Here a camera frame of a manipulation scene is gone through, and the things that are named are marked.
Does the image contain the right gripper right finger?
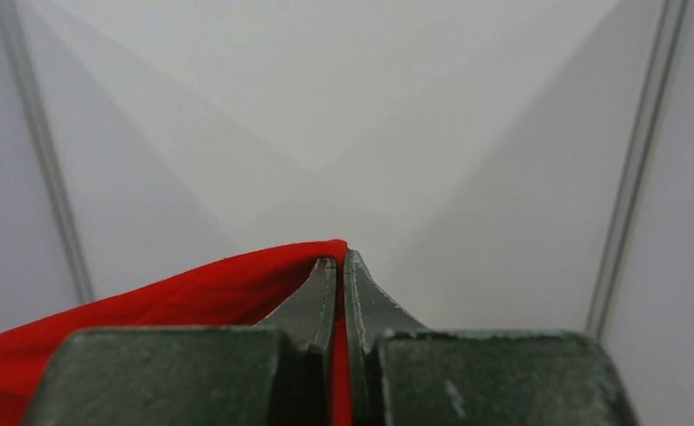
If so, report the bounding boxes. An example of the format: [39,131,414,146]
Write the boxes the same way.
[343,250,638,425]

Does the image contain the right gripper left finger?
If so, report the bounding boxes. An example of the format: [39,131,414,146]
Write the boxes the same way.
[23,258,336,425]

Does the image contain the red t shirt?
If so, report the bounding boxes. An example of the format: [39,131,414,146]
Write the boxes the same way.
[0,240,348,425]

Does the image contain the right aluminium corner post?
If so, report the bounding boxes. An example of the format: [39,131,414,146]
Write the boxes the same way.
[585,1,690,340]

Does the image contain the aluminium corner post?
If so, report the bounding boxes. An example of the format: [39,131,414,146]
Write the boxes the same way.
[0,0,95,304]
[585,1,690,340]

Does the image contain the left aluminium corner post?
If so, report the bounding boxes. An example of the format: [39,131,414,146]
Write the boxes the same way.
[0,0,95,304]

